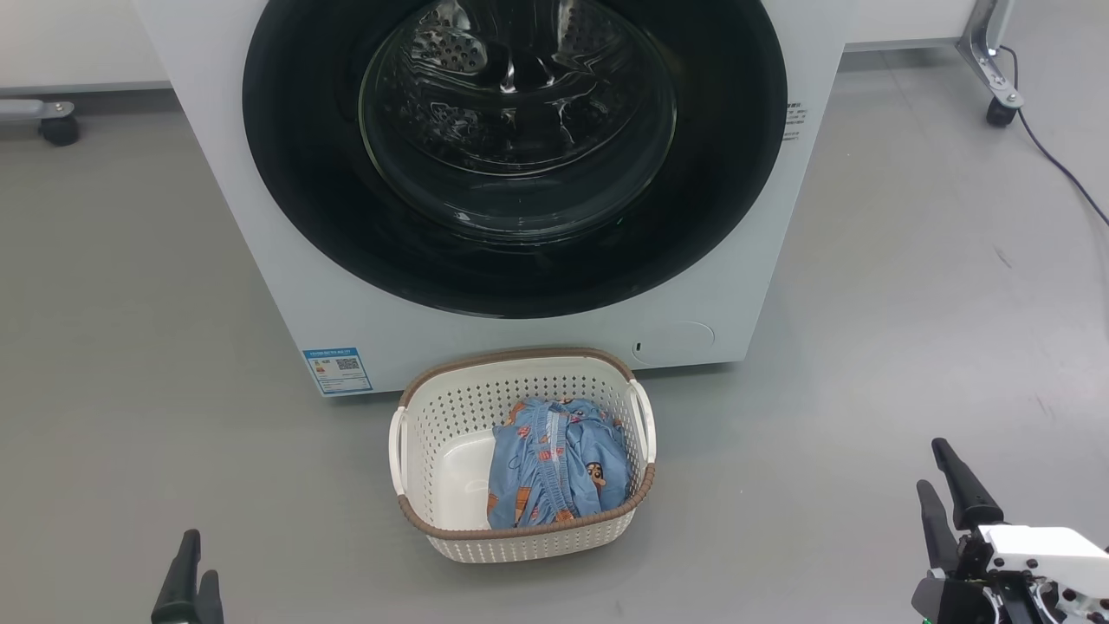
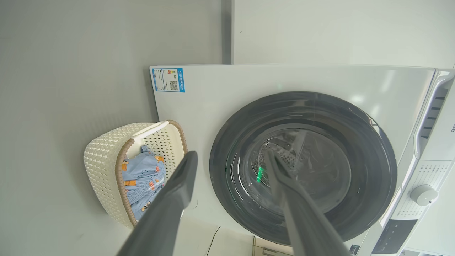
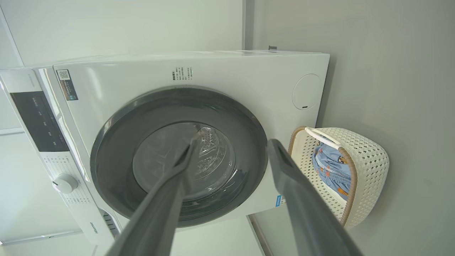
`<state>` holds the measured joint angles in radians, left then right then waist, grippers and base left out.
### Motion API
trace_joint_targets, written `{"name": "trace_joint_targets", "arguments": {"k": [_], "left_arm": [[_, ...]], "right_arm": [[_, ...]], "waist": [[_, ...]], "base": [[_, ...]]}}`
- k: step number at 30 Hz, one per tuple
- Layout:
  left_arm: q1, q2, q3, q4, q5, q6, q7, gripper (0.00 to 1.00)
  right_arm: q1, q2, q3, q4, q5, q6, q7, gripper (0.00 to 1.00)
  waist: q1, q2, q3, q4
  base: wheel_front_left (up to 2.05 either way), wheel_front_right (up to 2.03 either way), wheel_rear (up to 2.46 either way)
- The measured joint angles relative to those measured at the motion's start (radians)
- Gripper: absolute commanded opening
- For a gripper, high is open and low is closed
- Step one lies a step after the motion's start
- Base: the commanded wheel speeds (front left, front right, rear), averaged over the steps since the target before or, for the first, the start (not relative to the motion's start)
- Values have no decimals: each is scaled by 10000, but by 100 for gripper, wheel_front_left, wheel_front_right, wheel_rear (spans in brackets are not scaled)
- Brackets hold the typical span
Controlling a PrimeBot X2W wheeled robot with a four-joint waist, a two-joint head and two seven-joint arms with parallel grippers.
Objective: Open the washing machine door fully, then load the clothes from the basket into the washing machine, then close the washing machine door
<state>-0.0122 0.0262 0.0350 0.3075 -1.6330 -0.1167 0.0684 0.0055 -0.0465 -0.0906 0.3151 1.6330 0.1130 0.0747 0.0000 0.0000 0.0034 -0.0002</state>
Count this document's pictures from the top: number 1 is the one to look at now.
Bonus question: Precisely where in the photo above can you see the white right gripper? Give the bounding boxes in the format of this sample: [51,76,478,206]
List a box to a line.
[911,438,1109,624]

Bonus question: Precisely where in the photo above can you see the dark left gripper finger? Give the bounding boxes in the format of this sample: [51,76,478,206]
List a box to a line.
[198,569,224,624]
[152,529,202,624]

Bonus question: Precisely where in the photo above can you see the blue cartoon print pants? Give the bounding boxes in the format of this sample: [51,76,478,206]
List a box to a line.
[487,399,577,530]

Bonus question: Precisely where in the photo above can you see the blue cartoon print top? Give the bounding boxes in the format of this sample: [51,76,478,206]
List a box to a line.
[554,397,634,519]

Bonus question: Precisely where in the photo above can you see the washing machine door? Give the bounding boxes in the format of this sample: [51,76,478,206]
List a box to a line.
[243,0,788,319]

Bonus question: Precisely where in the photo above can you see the white front-load washing machine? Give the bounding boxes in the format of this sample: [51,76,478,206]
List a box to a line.
[134,0,846,398]

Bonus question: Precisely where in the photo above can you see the cream perforated laundry basket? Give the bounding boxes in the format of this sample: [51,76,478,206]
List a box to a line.
[388,348,657,564]

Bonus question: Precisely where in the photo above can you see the blue energy label sticker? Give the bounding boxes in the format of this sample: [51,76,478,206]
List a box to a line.
[302,347,374,397]

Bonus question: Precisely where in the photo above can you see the black floor power cable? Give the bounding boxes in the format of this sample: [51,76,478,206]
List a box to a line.
[1001,48,1109,228]

